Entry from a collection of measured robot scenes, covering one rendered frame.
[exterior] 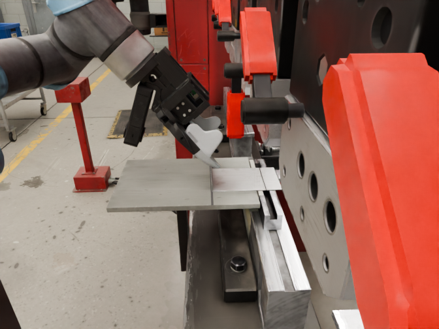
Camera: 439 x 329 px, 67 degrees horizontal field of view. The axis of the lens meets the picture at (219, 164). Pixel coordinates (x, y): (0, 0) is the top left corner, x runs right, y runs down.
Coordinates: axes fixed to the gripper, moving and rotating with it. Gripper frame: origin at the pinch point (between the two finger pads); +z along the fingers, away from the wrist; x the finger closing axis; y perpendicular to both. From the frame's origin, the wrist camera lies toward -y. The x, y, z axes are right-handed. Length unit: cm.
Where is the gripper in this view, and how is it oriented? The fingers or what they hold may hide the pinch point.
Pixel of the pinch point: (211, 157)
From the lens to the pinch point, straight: 62.1
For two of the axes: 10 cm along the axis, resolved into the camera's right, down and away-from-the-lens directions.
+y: 7.6, -5.9, -2.7
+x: -0.5, -4.7, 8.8
